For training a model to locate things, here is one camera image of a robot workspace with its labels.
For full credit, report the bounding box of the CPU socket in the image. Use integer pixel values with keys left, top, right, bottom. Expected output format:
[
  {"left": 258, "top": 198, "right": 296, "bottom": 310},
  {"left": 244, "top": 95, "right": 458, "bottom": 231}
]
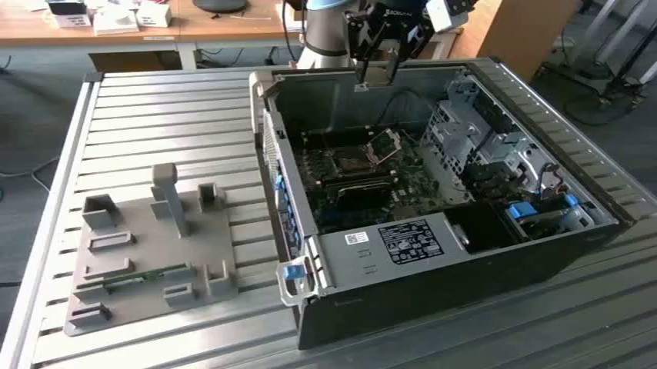
[{"left": 326, "top": 144, "right": 379, "bottom": 177}]

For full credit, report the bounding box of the wooden desk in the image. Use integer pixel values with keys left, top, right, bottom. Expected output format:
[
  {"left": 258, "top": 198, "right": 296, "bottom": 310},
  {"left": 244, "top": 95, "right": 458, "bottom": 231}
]
[
  {"left": 0, "top": 0, "right": 181, "bottom": 49},
  {"left": 176, "top": 0, "right": 466, "bottom": 72}
]

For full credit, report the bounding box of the white round-topped box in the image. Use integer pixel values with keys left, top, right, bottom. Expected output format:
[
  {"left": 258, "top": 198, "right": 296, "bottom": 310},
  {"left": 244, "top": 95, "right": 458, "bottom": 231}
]
[{"left": 91, "top": 6, "right": 140, "bottom": 36}]

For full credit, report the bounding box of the blue disk carrier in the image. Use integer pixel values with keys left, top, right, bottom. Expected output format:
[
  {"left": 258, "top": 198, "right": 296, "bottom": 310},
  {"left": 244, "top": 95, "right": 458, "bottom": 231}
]
[{"left": 505, "top": 201, "right": 538, "bottom": 222}]

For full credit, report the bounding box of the green motherboard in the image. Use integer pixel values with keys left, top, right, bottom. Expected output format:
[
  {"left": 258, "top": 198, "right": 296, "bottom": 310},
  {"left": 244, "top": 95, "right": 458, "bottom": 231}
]
[{"left": 295, "top": 130, "right": 477, "bottom": 235}]

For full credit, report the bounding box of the dark round object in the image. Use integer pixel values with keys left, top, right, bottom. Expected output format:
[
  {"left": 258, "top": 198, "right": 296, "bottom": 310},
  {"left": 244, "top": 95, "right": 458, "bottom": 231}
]
[{"left": 192, "top": 0, "right": 251, "bottom": 12}]

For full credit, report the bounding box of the grey parts rack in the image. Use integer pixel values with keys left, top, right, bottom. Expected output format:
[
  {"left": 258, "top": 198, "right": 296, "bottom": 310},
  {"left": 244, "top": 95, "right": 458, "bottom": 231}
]
[{"left": 61, "top": 162, "right": 241, "bottom": 337}]

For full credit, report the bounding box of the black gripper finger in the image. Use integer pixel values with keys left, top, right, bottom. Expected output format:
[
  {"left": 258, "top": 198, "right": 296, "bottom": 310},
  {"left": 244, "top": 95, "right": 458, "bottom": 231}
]
[
  {"left": 384, "top": 21, "right": 436, "bottom": 85},
  {"left": 344, "top": 13, "right": 382, "bottom": 86}
]

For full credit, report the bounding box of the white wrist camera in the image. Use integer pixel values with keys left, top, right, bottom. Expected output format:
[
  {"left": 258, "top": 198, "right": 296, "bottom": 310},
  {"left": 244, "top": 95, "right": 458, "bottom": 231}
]
[{"left": 424, "top": 0, "right": 466, "bottom": 34}]

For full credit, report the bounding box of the metal socket cover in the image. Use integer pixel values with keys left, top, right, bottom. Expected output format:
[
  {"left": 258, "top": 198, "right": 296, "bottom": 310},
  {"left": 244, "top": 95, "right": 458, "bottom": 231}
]
[{"left": 364, "top": 128, "right": 403, "bottom": 165}]

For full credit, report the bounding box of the wooden cabinet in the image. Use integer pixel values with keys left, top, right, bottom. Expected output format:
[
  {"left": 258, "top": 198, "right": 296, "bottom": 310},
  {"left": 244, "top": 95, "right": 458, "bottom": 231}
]
[{"left": 474, "top": 0, "right": 583, "bottom": 84}]

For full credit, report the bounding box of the brown box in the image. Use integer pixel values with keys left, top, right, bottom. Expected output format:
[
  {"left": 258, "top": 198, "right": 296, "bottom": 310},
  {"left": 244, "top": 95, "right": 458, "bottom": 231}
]
[{"left": 87, "top": 49, "right": 184, "bottom": 73}]

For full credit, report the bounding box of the black device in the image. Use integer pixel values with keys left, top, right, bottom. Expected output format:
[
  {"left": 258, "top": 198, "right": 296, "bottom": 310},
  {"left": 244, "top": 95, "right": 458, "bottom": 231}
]
[{"left": 45, "top": 0, "right": 88, "bottom": 16}]

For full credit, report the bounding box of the black RAM slot bank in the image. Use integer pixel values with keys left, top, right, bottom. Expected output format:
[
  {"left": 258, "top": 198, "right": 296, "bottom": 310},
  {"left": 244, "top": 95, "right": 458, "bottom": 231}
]
[
  {"left": 299, "top": 129, "right": 374, "bottom": 149},
  {"left": 320, "top": 173, "right": 399, "bottom": 190}
]

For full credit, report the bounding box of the white box black print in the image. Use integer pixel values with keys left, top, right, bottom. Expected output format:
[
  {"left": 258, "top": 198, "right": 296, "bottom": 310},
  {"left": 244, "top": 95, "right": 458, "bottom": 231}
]
[{"left": 53, "top": 13, "right": 93, "bottom": 29}]

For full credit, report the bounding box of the green RAM stick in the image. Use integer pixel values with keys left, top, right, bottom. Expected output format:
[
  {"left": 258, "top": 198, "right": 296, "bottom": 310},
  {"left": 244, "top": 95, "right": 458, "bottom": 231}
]
[{"left": 101, "top": 268, "right": 168, "bottom": 289}]

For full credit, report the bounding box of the black PC case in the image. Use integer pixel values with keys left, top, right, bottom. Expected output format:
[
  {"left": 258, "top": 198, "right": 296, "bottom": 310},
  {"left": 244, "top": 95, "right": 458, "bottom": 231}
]
[{"left": 248, "top": 56, "right": 646, "bottom": 351}]

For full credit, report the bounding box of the white labelled box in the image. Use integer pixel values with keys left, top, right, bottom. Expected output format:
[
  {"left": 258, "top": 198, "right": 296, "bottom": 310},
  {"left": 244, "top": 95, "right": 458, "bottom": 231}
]
[{"left": 135, "top": 2, "right": 173, "bottom": 28}]

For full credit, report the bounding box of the metal drive cage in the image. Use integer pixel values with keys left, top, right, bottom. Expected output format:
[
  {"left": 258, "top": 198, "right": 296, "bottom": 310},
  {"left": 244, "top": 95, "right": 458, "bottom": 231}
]
[{"left": 419, "top": 71, "right": 535, "bottom": 201}]

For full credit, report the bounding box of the black expansion card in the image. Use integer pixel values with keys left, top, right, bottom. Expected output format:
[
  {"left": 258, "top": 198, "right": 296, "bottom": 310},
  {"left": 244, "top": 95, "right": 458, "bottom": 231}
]
[{"left": 332, "top": 183, "right": 394, "bottom": 216}]

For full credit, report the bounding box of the coloured wire bundle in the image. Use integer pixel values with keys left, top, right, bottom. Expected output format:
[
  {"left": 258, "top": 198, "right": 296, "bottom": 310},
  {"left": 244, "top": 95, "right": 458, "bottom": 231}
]
[{"left": 533, "top": 163, "right": 570, "bottom": 201}]

